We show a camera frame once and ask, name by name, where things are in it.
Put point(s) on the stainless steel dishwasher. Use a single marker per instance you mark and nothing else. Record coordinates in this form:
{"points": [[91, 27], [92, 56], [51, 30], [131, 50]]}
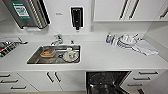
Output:
{"points": [[106, 83]]}

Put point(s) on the white cup on plate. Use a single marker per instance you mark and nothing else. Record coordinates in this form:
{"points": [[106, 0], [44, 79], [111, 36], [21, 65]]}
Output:
{"points": [[70, 55]]}

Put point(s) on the dish soap bottle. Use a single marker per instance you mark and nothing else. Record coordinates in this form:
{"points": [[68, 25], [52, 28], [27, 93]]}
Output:
{"points": [[109, 37]]}

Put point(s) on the chrome faucet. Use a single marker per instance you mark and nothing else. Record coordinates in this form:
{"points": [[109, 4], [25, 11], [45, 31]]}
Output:
{"points": [[57, 40]]}

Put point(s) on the orange bowl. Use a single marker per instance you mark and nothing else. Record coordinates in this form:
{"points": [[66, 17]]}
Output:
{"points": [[46, 53]]}

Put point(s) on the stack of white dishes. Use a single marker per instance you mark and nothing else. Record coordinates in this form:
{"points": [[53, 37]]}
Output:
{"points": [[128, 40]]}

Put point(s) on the white sink base cabinet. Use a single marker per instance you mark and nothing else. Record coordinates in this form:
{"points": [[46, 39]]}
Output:
{"points": [[53, 81]]}

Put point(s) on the steel kitchen sink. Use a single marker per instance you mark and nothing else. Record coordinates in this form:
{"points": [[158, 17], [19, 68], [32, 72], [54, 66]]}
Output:
{"points": [[33, 60]]}

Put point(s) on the white upper cabinet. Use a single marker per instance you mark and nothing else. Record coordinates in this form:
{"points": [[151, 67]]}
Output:
{"points": [[130, 10]]}

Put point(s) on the white folded towel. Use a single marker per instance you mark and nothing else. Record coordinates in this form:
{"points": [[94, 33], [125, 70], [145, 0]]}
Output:
{"points": [[146, 49]]}

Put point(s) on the steel paper towel dispenser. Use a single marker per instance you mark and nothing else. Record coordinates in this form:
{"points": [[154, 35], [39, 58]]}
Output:
{"points": [[25, 13]]}

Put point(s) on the white drawer unit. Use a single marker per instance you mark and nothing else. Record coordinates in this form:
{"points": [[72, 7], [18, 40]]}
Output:
{"points": [[13, 83], [145, 80]]}

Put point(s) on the black wall soap dispenser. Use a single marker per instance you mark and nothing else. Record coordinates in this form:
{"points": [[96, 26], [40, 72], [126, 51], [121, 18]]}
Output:
{"points": [[76, 17]]}

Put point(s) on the small wall label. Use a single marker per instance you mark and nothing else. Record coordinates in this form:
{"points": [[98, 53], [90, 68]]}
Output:
{"points": [[59, 13]]}

